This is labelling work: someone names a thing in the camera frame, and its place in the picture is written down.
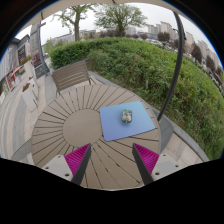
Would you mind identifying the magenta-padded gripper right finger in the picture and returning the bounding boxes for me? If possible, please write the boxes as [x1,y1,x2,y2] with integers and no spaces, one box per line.
[131,143,184,186]

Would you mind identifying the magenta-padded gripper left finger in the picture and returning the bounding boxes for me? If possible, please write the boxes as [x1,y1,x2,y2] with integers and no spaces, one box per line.
[42,143,92,186]

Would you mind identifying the transparent teal computer mouse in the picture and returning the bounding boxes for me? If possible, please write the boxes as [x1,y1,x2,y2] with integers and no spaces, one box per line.
[120,108,133,125]

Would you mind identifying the blue rectangular mouse pad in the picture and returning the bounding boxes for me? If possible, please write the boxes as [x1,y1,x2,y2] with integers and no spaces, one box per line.
[99,100,157,143]

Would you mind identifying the white planter box with flowers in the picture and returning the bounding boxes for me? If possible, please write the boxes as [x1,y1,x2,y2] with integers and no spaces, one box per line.
[21,82,39,112]
[21,56,37,82]

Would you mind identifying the grey slatted outdoor chair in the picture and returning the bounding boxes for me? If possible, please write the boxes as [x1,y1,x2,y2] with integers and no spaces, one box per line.
[51,59,97,98]

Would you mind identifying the green trimmed hedge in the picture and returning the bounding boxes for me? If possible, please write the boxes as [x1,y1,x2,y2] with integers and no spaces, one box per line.
[49,37,224,161]

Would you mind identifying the curved black umbrella pole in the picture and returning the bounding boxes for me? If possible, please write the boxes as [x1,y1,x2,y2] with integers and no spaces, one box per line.
[156,11,187,123]

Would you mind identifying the storefront building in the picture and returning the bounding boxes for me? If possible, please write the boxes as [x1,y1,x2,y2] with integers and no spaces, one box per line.
[0,34,32,101]

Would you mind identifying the tall grey sign pillar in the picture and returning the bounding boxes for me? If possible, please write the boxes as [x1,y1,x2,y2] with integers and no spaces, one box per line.
[29,22,51,79]

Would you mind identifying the distant high-rise buildings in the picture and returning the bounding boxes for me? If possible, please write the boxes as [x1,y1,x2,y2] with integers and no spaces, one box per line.
[146,20,223,73]

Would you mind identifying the sparse-leaved tree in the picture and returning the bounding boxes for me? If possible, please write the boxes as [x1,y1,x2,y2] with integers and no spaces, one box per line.
[53,3,97,42]

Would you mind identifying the round-crowned leafy tree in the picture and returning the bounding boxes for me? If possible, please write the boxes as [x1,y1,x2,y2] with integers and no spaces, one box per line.
[94,3,148,38]

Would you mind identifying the beige umbrella canopy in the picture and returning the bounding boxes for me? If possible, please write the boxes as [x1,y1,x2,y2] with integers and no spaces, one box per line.
[23,0,188,31]

